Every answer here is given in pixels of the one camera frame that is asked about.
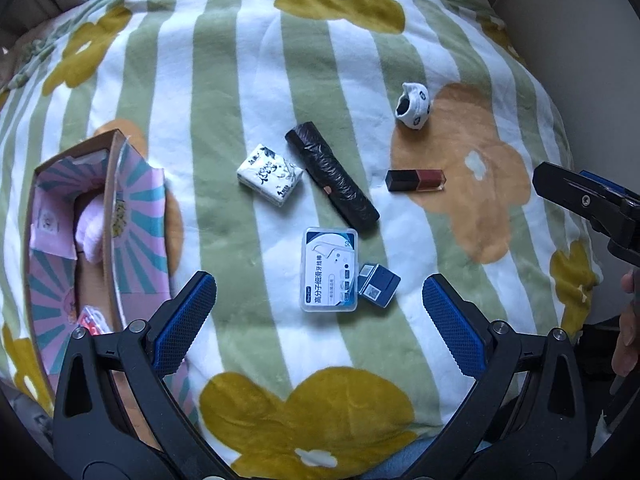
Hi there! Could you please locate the clear floss pick box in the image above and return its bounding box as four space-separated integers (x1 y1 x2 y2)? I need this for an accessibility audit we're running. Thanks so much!
299 226 359 313

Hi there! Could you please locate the striped flower print blanket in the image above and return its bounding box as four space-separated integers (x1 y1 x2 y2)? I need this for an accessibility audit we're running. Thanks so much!
0 0 606 480

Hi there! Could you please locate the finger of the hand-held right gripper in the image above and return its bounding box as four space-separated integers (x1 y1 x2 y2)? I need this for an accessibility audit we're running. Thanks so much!
532 161 640 261

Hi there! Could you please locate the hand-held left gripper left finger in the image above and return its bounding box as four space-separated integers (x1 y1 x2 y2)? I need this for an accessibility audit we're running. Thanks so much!
52 270 236 480

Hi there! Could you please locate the small dark blue box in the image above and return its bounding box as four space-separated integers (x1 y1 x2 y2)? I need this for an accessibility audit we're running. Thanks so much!
357 261 402 307

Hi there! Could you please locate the person's right hand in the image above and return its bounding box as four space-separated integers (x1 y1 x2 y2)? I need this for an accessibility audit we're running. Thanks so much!
612 270 640 376

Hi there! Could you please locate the pink folded towel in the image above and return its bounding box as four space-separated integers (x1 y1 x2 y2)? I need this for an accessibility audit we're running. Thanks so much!
75 195 108 263

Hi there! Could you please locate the white printed tissue pack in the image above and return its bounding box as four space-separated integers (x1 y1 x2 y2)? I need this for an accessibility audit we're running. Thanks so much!
236 143 305 207

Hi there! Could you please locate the cardboard box with printed lining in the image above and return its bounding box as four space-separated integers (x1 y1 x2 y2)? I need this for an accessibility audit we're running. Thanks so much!
22 130 201 421

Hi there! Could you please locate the brown and black lipstick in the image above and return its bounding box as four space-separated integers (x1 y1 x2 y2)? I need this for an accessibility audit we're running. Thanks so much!
385 169 446 194

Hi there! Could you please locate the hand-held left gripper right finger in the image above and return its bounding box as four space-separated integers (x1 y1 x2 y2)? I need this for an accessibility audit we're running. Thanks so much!
405 273 593 480

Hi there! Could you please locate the red and blue floss box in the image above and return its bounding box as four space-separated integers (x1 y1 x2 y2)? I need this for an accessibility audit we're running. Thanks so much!
77 305 113 336

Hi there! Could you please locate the black garbage bag roll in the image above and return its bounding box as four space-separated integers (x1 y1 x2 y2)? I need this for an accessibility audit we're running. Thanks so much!
285 122 381 228

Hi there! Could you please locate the white and black sock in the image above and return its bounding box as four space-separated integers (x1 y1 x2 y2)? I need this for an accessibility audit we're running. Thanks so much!
395 81 432 131

